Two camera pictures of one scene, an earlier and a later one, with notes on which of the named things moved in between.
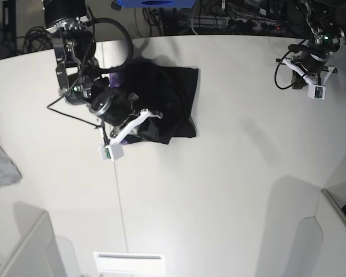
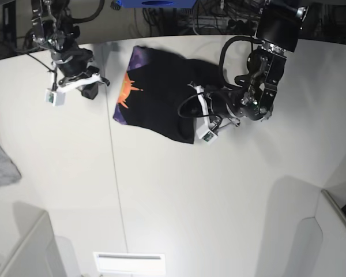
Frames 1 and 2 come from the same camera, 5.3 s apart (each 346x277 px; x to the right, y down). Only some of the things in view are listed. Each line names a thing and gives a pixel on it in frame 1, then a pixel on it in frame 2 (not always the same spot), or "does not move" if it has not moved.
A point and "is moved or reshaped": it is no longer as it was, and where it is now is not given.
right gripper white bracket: [145, 114] to [75, 64]
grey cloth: [2, 171] does not move
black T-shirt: [170, 92] is moved or reshaped
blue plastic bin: [157, 3] does not move
